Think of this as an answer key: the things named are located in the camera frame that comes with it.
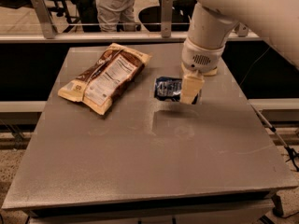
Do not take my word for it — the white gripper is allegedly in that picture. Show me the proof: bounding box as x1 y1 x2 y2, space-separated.
180 38 224 105

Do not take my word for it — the blue pepsi can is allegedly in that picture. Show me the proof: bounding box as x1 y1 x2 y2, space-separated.
154 76 200 105

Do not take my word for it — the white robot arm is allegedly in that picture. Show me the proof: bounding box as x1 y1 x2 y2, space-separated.
180 0 299 104

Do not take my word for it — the brown chip bag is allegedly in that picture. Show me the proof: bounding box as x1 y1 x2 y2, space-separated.
58 43 151 115

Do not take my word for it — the green yellow sponge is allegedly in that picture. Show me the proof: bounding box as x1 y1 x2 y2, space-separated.
181 64 218 77

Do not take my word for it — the black round chair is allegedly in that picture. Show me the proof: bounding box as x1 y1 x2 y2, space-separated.
138 0 195 32

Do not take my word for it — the person in beige trousers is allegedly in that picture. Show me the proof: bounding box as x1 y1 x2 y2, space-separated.
95 0 135 32

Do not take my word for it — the black tripod stand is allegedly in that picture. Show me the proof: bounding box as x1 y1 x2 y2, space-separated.
253 107 299 172

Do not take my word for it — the black office chair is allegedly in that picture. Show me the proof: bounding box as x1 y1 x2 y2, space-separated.
43 0 104 34

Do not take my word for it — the right metal railing bracket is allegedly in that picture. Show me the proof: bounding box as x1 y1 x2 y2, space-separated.
235 23 249 37

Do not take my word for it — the metal railing bracket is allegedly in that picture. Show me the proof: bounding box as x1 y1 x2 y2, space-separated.
31 0 57 39
161 0 173 38
235 23 249 37

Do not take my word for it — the middle metal railing bracket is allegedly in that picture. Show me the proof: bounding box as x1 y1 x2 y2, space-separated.
161 0 173 38

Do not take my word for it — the left metal railing bracket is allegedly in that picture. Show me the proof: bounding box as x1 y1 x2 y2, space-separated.
31 0 57 39

